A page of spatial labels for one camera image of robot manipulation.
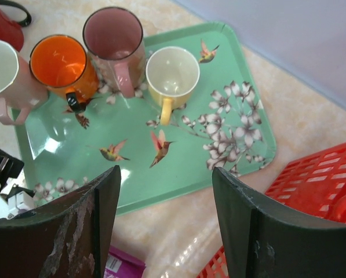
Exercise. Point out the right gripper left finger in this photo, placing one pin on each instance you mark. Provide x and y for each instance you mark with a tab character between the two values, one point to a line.
67	237

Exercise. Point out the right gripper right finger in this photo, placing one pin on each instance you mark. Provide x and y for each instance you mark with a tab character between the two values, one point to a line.
265	238

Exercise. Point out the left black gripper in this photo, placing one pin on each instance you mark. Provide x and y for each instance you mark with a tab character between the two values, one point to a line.
10	167

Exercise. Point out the pink cream mug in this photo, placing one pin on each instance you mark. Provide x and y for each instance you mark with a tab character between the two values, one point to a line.
20	92

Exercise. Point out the orange mug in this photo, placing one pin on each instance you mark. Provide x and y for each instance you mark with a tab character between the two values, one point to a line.
62	64

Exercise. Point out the red mug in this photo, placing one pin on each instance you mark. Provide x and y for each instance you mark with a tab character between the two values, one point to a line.
11	30

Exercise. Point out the pink floral mug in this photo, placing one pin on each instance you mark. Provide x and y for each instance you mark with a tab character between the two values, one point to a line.
114	38

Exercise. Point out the yellow mug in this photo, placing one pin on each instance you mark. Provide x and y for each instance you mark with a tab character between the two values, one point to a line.
172	75

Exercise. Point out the purple snack bag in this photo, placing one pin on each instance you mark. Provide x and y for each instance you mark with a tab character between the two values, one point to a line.
123	265

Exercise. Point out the red plastic basket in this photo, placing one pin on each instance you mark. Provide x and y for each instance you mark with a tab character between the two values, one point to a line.
314	185

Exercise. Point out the green floral tray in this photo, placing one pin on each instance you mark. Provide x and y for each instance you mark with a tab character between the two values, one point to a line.
223	124

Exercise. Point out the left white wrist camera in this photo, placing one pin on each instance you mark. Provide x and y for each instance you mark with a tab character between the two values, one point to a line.
15	205

